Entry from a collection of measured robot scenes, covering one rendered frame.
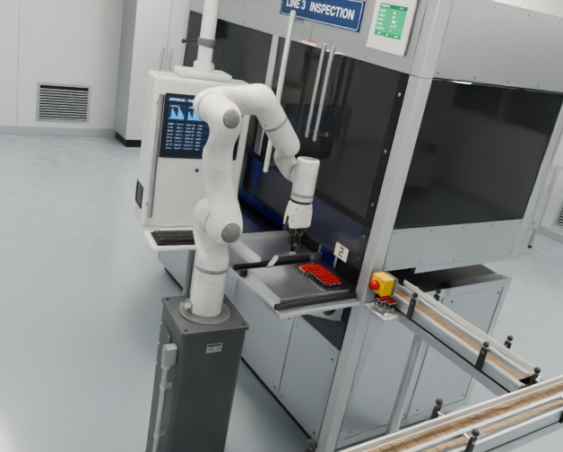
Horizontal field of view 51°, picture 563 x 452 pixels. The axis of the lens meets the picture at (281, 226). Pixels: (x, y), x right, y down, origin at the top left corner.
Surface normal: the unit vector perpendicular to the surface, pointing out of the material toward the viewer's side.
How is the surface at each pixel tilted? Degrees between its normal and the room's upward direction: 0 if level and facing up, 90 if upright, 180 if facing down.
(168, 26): 90
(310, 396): 90
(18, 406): 0
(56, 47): 90
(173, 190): 90
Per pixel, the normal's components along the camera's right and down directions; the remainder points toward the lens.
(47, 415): 0.18, -0.92
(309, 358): -0.83, 0.06
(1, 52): 0.53, 0.40
